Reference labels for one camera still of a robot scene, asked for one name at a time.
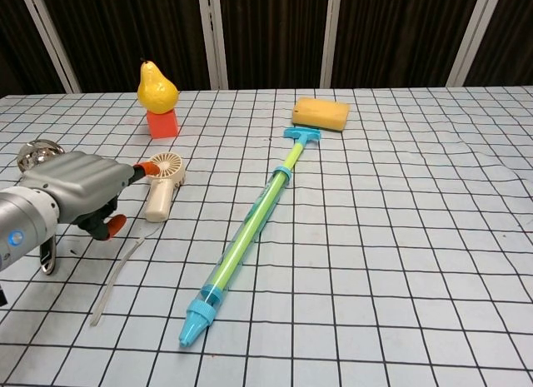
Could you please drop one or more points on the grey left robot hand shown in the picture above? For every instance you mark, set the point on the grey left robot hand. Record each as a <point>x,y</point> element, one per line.
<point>81,177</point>

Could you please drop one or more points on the beige handheld fan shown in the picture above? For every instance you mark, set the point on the beige handheld fan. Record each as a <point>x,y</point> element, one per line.
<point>162,187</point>

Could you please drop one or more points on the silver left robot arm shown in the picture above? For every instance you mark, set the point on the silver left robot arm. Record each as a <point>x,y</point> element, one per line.
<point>23,224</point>

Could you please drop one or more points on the red-orange block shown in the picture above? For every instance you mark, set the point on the red-orange block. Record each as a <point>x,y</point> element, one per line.
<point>162,124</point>

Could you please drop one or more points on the yellow pear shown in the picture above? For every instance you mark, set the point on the yellow pear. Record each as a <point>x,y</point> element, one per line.
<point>156,89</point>

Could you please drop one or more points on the blue green water squirter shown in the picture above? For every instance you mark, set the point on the blue green water squirter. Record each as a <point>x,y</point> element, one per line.
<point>245,237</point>

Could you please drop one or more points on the yellow sponge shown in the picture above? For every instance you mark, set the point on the yellow sponge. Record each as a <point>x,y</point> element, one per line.
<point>320,114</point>

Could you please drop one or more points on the white checkered tablecloth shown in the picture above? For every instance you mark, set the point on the white checkered tablecloth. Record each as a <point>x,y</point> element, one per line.
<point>333,237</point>

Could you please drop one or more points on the white vertical frame post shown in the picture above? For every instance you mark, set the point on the white vertical frame post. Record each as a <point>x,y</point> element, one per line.
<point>50,37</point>
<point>212,37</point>
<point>470,37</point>
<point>332,37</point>

